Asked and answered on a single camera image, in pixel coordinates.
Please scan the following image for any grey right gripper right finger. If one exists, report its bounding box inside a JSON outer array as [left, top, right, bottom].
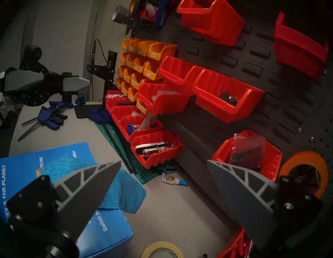
[[207, 160, 323, 251]]

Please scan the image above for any clear plastic parts bag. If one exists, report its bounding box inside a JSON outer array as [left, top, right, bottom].
[[228, 133, 266, 171]]

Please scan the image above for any blue microfiber shop towel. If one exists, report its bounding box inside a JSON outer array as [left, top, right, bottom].
[[40, 156, 146, 214]]

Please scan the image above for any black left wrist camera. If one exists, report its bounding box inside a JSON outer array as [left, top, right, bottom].
[[20, 45, 50, 74]]

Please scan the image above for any black pegboard panel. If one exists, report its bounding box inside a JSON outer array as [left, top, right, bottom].
[[130, 0, 333, 234]]

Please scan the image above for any green cutting mat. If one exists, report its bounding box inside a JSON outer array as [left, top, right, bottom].
[[95, 122, 182, 185]]

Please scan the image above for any red bin with red markers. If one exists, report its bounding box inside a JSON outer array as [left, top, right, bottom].
[[217, 226, 254, 258]]

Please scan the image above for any blue shop towels box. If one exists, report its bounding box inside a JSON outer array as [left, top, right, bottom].
[[0, 142, 134, 258]]

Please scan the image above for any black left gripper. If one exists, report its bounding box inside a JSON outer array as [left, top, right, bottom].
[[0, 61, 91, 107]]

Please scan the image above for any red white hanging tool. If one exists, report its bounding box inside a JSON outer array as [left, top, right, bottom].
[[139, 2, 158, 23]]

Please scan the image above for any grey door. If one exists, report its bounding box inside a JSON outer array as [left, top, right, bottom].
[[22, 0, 100, 103]]

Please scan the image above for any white glue bottle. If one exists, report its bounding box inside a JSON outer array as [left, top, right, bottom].
[[161, 172, 188, 186]]

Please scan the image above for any grey duct tape roll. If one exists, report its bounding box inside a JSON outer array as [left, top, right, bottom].
[[112, 4, 130, 25]]

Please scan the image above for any black soldering iron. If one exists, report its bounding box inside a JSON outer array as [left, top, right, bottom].
[[90, 39, 108, 68]]

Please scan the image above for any blue black bar clamp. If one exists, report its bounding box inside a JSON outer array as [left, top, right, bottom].
[[48, 100, 75, 120], [17, 106, 68, 142]]

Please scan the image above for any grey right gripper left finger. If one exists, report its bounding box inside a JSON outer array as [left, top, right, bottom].
[[6, 161, 122, 251]]

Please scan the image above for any red plastic parts bin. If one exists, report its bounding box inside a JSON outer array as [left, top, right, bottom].
[[105, 90, 126, 102], [111, 105, 146, 128], [119, 114, 164, 143], [131, 131, 184, 169], [106, 97, 137, 115]]

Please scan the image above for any beige masking tape roll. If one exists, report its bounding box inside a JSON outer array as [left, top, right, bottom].
[[140, 241, 185, 258]]

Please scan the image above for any black metal stand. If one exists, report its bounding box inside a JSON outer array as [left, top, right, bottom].
[[74, 50, 118, 119]]

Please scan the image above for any red plastic storage bin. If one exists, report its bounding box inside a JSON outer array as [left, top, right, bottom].
[[192, 69, 265, 124], [211, 130, 283, 182], [137, 83, 192, 115], [273, 11, 329, 82], [176, 0, 246, 47], [158, 55, 206, 96]]

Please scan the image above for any orange tape roll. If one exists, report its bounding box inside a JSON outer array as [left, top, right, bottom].
[[279, 151, 329, 199]]

